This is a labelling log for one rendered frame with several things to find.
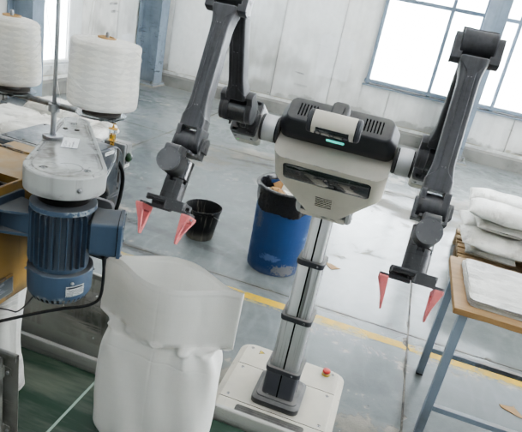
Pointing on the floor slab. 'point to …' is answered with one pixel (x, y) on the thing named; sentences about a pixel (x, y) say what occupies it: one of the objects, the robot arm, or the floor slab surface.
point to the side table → (455, 287)
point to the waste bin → (276, 231)
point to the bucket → (203, 215)
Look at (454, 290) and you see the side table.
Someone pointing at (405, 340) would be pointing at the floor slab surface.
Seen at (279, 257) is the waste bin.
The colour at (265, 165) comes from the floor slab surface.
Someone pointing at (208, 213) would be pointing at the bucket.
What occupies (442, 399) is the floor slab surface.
